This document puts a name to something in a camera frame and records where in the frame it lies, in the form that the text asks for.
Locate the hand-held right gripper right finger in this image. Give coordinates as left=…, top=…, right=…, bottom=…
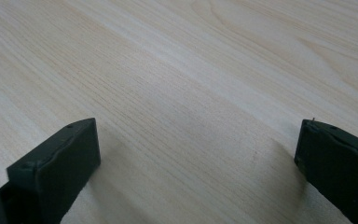
left=294, top=119, right=358, bottom=224

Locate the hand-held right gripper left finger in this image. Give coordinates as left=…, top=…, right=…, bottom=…
left=0, top=117, right=102, bottom=224

